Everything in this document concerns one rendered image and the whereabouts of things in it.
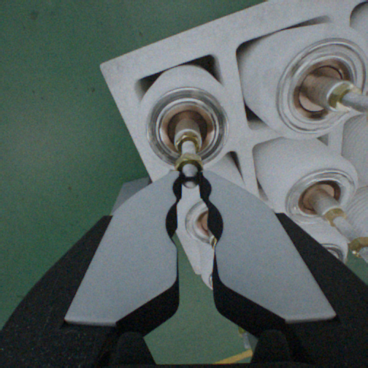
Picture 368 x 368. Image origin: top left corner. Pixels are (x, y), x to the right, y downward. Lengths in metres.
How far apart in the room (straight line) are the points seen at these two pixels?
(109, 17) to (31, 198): 0.46
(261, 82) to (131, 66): 0.14
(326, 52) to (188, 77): 0.11
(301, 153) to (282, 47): 0.11
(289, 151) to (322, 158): 0.04
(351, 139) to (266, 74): 0.18
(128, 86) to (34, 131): 0.33
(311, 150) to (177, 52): 0.18
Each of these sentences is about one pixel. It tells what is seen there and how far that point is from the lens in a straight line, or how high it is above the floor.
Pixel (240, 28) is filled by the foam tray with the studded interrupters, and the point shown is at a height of 0.18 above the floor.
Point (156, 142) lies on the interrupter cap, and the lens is 0.21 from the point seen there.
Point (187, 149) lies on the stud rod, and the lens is 0.15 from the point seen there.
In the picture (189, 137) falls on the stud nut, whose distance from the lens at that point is 0.17.
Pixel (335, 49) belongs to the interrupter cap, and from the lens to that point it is 0.22.
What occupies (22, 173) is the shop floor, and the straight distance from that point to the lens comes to 0.64.
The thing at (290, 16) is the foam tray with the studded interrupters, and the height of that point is 0.18.
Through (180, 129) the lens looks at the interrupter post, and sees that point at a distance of 0.18.
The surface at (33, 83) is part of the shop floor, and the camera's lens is 0.53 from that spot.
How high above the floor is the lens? 0.44
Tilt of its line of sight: 58 degrees down
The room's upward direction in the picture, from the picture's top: 179 degrees clockwise
